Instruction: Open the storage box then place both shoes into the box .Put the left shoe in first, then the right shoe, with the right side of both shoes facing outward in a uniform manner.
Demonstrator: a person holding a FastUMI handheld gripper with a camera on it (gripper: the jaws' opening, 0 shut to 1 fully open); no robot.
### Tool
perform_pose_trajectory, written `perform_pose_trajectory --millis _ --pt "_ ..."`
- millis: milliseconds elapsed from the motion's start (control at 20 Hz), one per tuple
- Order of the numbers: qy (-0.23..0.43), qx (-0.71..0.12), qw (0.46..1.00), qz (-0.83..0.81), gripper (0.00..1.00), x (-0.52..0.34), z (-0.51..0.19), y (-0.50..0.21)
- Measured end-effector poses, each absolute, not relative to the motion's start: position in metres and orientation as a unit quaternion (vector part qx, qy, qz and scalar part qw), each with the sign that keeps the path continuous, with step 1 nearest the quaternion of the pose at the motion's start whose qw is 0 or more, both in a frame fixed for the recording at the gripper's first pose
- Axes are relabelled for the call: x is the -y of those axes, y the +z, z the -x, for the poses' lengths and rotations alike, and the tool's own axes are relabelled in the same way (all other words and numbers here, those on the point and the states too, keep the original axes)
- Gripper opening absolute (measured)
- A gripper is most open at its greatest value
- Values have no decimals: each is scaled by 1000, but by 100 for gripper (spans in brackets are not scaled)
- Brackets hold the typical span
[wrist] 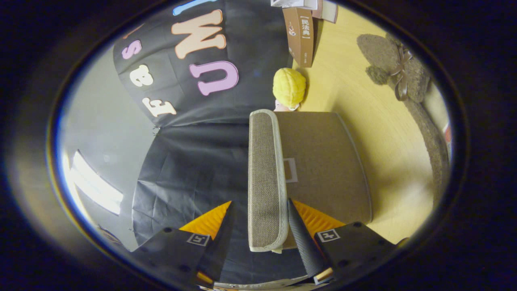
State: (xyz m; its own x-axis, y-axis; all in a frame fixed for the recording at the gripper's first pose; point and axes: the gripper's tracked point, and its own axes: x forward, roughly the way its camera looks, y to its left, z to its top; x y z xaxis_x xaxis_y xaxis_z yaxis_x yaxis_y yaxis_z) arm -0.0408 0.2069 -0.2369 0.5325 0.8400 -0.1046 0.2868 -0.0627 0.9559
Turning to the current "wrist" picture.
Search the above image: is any beige fabric storage box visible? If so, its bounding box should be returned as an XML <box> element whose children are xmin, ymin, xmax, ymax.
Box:
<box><xmin>275</xmin><ymin>112</ymin><xmax>372</xmax><ymax>249</ymax></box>

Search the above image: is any ceiling light panel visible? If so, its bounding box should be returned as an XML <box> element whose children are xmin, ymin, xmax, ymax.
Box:
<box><xmin>68</xmin><ymin>151</ymin><xmax>124</xmax><ymax>215</ymax></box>

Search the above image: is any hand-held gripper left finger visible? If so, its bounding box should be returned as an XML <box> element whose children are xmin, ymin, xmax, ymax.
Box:
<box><xmin>130</xmin><ymin>201</ymin><xmax>235</xmax><ymax>289</ymax></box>

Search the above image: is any pinkish book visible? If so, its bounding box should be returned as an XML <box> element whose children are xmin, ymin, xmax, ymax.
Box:
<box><xmin>313</xmin><ymin>0</ymin><xmax>339</xmax><ymax>23</ymax></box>

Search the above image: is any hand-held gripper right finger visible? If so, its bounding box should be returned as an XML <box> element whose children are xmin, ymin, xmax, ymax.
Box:
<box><xmin>288</xmin><ymin>198</ymin><xmax>400</xmax><ymax>285</ymax></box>

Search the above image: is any black backdrop cloth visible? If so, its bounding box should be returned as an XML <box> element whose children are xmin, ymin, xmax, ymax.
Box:
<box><xmin>113</xmin><ymin>0</ymin><xmax>309</xmax><ymax>284</ymax></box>

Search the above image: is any brown cover book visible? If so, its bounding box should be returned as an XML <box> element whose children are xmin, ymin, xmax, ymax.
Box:
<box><xmin>282</xmin><ymin>7</ymin><xmax>315</xmax><ymax>68</ymax></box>

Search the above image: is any brown fuzzy slipper shoe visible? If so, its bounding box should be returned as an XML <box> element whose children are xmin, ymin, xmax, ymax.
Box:
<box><xmin>357</xmin><ymin>33</ymin><xmax>451</xmax><ymax>209</ymax></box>

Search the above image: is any yellow plush toy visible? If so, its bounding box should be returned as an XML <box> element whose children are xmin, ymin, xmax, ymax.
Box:
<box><xmin>273</xmin><ymin>68</ymin><xmax>307</xmax><ymax>109</ymax></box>

